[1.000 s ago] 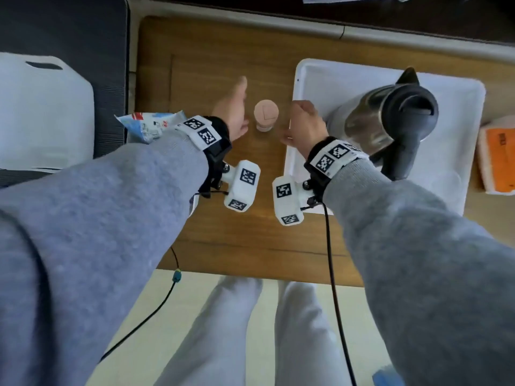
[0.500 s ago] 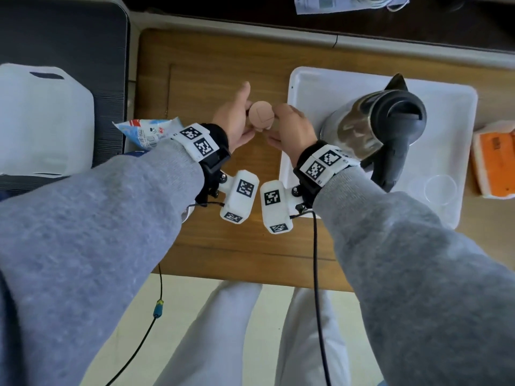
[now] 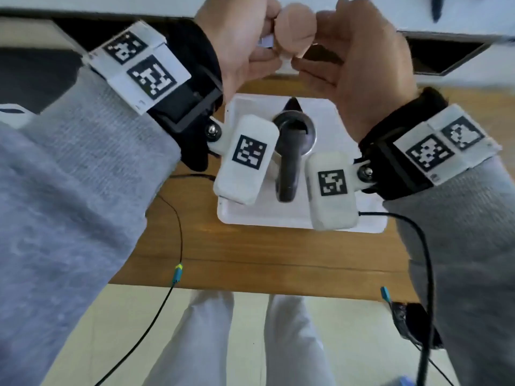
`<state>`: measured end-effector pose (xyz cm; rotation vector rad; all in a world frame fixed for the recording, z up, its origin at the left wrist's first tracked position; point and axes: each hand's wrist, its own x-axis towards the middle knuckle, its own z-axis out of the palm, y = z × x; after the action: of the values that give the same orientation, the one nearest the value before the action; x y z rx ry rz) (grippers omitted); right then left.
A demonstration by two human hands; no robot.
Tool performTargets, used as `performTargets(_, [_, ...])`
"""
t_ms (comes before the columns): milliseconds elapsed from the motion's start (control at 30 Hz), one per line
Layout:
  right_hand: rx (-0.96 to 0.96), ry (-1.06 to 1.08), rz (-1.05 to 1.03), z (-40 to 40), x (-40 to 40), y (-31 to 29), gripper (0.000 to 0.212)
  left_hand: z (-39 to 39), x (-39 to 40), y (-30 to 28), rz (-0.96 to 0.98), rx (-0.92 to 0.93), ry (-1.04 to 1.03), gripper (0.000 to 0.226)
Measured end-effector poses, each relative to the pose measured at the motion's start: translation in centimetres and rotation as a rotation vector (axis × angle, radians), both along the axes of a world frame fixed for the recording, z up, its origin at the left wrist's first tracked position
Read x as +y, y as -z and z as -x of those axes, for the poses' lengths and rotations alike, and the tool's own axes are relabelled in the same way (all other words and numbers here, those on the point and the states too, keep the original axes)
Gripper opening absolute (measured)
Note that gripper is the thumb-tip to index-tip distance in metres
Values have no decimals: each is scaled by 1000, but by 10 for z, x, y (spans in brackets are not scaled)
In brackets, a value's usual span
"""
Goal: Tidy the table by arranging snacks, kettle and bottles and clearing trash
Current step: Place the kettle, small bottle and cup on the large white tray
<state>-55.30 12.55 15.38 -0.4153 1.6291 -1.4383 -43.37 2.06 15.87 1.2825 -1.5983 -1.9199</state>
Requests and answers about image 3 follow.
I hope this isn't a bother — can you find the person's left forearm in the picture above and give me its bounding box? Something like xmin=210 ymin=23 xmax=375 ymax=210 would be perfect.
xmin=0 ymin=66 xmax=182 ymax=386

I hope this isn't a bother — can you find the person's leg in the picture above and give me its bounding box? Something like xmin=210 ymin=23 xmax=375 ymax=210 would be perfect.
xmin=263 ymin=294 xmax=337 ymax=386
xmin=143 ymin=291 xmax=236 ymax=386

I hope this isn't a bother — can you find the white marker wrist tracker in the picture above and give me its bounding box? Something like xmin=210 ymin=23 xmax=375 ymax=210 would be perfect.
xmin=304 ymin=87 xmax=503 ymax=232
xmin=86 ymin=19 xmax=281 ymax=206

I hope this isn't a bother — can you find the black belt device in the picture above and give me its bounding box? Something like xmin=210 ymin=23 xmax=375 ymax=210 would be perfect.
xmin=391 ymin=302 xmax=445 ymax=351

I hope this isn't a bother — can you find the steel kettle with black lid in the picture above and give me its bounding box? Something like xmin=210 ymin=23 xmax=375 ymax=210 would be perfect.
xmin=269 ymin=96 xmax=319 ymax=204

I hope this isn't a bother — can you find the black right tracker cable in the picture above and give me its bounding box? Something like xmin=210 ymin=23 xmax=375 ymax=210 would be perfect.
xmin=358 ymin=211 xmax=459 ymax=386

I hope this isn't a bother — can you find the large white tray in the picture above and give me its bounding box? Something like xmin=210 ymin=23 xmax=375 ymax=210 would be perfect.
xmin=216 ymin=93 xmax=389 ymax=234

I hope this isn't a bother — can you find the white marker right wrist tracker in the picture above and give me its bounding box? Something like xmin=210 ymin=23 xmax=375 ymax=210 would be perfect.
xmin=304 ymin=87 xmax=503 ymax=232

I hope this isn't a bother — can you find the white marker left wrist tracker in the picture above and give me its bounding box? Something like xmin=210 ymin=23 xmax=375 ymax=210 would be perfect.
xmin=86 ymin=19 xmax=281 ymax=206

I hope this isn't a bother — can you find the person's left leg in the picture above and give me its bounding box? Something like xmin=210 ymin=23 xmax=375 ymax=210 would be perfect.
xmin=143 ymin=291 xmax=236 ymax=386

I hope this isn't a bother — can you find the white plastic basket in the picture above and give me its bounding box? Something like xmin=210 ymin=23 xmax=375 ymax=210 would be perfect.
xmin=0 ymin=102 xmax=37 ymax=129

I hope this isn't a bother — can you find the person's right forearm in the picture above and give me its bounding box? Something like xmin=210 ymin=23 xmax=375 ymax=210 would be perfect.
xmin=382 ymin=156 xmax=515 ymax=386

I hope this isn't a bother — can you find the person's right leg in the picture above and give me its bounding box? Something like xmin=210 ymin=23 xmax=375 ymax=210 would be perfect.
xmin=263 ymin=294 xmax=337 ymax=386

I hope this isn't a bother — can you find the small pink capped bottle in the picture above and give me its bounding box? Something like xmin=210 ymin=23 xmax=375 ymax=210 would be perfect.
xmin=261 ymin=3 xmax=319 ymax=75

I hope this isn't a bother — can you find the person's right hand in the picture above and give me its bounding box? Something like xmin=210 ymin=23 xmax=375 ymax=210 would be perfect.
xmin=290 ymin=0 xmax=419 ymax=143

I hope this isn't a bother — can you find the person's left hand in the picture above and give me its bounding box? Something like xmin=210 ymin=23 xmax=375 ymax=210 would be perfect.
xmin=193 ymin=0 xmax=284 ymax=103

